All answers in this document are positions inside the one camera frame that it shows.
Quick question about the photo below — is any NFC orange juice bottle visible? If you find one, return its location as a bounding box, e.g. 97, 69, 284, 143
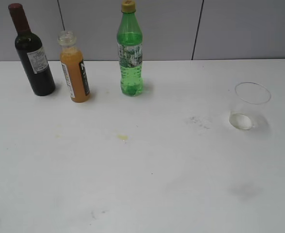
58, 31, 90, 103

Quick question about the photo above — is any transparent plastic cup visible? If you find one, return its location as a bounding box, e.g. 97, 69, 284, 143
229, 82, 271, 131

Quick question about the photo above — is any green soda bottle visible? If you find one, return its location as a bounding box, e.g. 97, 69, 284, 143
117, 0, 143, 97

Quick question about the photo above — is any dark red wine bottle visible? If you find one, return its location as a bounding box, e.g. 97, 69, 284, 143
8, 3, 55, 96

